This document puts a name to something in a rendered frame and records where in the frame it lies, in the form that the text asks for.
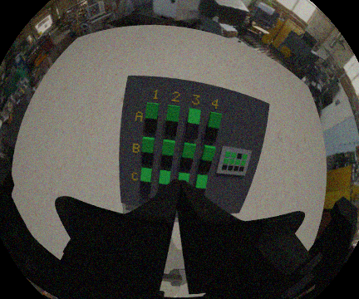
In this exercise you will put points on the dark grey switch panel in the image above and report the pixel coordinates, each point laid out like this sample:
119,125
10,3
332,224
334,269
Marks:
181,129

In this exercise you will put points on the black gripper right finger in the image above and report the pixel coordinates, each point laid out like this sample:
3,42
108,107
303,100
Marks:
211,237

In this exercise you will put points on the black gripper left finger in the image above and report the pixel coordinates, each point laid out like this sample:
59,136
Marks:
143,233

